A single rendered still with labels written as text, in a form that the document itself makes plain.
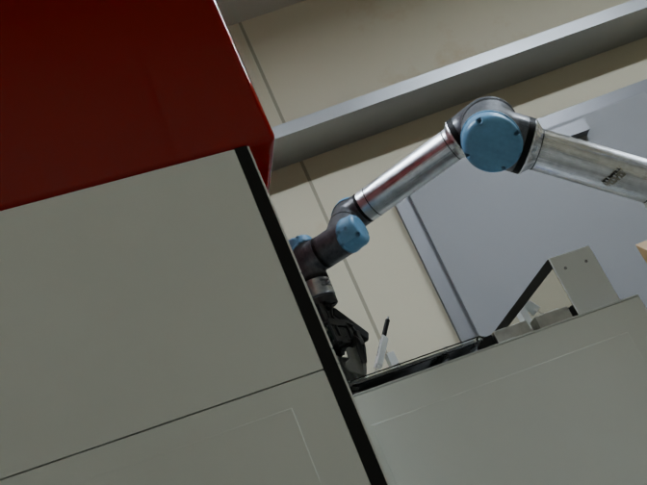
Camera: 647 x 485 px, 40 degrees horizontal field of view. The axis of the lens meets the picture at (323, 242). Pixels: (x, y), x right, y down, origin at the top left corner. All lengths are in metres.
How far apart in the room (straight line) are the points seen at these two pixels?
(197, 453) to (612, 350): 0.78
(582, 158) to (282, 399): 0.83
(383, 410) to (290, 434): 0.28
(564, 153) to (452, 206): 2.08
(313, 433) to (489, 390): 0.40
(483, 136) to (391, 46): 2.62
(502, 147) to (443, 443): 0.59
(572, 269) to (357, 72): 2.62
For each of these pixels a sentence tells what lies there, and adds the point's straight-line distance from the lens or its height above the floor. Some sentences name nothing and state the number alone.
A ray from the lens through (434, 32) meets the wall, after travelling 4.39.
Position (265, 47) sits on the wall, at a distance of 4.35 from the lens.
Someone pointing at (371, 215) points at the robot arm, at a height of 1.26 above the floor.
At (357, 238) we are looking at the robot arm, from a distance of 1.86.
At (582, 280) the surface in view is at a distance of 1.76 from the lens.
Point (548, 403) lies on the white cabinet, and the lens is 1.57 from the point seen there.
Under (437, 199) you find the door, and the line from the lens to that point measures 3.84.
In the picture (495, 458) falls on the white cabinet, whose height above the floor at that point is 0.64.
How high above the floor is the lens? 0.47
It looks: 24 degrees up
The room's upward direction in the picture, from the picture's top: 24 degrees counter-clockwise
